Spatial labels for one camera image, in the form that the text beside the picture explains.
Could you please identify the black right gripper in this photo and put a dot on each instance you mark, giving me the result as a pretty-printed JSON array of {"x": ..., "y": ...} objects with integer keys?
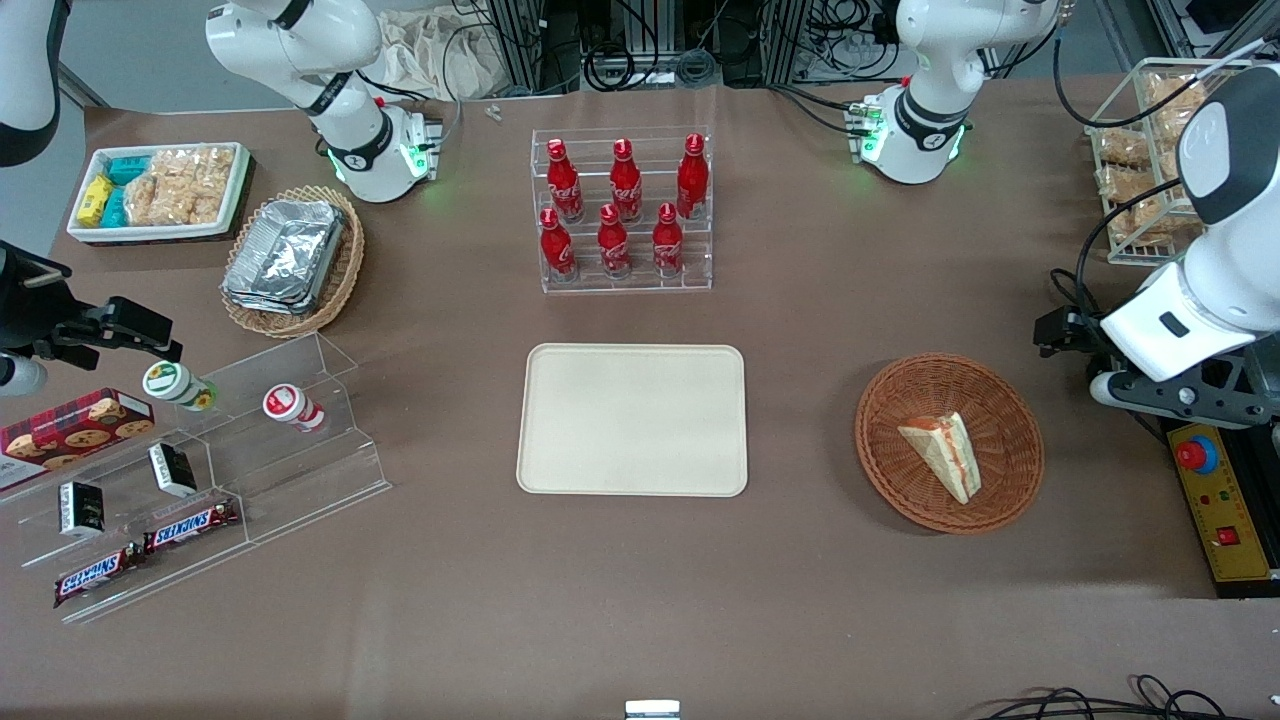
[{"x": 30, "y": 305}]

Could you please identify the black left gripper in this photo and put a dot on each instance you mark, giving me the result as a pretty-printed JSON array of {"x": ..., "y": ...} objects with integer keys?
[{"x": 1078, "y": 332}]

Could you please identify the triangular sandwich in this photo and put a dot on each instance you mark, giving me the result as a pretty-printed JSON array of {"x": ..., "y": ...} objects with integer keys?
[{"x": 945, "y": 455}]

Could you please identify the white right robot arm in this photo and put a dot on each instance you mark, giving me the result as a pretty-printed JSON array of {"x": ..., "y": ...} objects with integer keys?
[{"x": 300, "y": 40}]

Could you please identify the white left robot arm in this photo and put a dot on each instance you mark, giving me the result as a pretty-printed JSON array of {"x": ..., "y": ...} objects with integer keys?
[{"x": 940, "y": 40}]

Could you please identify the round brown wicker basket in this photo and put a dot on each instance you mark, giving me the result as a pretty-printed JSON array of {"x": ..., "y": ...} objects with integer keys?
[{"x": 900, "y": 470}]

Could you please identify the oval tan wicker basket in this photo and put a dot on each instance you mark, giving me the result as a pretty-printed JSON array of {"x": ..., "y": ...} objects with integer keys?
[{"x": 345, "y": 270}]

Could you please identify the beige plastic tray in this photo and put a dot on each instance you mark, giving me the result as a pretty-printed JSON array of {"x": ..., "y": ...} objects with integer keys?
[{"x": 630, "y": 420}]

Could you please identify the green lidded yogurt cup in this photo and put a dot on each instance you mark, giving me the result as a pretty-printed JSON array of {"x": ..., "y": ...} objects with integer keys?
[{"x": 170, "y": 383}]

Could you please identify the red plaid cookie box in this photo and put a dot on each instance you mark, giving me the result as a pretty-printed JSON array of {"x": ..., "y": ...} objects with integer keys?
[{"x": 70, "y": 430}]

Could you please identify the white rectangular snack bin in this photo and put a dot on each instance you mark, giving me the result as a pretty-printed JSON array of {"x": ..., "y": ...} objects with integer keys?
[{"x": 150, "y": 233}]

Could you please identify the teal snack packet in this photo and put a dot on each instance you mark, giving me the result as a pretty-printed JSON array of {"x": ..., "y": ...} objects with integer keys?
[
  {"x": 115, "y": 208},
  {"x": 128, "y": 168}
]

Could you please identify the yellow snack packet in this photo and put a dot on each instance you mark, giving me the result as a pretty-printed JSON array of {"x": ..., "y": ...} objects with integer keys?
[{"x": 95, "y": 200}]

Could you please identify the clear bag of rice crackers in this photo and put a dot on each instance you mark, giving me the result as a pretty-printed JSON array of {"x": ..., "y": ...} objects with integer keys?
[
  {"x": 150, "y": 195},
  {"x": 208, "y": 180}
]

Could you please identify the small black white box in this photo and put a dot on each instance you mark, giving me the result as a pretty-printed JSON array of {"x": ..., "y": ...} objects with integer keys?
[
  {"x": 82, "y": 508},
  {"x": 172, "y": 470}
]

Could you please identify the clear bag of fried snacks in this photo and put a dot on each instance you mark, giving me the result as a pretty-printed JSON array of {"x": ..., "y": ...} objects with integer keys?
[
  {"x": 1175, "y": 100},
  {"x": 1135, "y": 185}
]

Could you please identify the stacked foil containers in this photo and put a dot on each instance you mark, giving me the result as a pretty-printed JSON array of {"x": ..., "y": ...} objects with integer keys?
[{"x": 285, "y": 255}]

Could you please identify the red lidded yogurt cup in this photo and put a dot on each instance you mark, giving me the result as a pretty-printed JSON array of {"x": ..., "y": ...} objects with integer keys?
[{"x": 288, "y": 404}]

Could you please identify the Snickers chocolate bar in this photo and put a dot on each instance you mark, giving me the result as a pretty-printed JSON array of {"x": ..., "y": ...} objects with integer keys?
[
  {"x": 95, "y": 577},
  {"x": 190, "y": 525}
]

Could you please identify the yellow emergency stop box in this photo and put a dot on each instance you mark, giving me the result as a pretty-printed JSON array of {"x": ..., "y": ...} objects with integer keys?
[{"x": 1230, "y": 500}]

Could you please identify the clear acrylic stepped shelf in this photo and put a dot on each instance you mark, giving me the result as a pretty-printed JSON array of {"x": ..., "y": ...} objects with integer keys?
[
  {"x": 320, "y": 470},
  {"x": 130, "y": 590}
]

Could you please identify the clear acrylic bottle rack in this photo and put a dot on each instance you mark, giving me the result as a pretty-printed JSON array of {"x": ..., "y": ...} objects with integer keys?
[{"x": 690, "y": 275}]

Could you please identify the red cola bottle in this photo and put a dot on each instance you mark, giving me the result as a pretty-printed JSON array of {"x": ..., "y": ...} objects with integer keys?
[
  {"x": 692, "y": 180},
  {"x": 667, "y": 245},
  {"x": 626, "y": 185},
  {"x": 557, "y": 250},
  {"x": 563, "y": 185},
  {"x": 614, "y": 245}
]

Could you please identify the beige cloth bag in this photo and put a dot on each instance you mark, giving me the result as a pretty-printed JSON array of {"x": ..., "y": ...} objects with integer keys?
[{"x": 430, "y": 55}]

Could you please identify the brown table cloth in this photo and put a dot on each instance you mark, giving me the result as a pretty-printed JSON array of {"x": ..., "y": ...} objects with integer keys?
[{"x": 450, "y": 620}]

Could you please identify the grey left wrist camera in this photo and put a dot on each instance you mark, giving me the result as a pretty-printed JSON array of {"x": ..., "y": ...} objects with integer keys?
[{"x": 1150, "y": 392}]

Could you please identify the aluminium frame rack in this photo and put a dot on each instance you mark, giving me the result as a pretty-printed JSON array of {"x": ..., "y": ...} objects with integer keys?
[{"x": 520, "y": 40}]

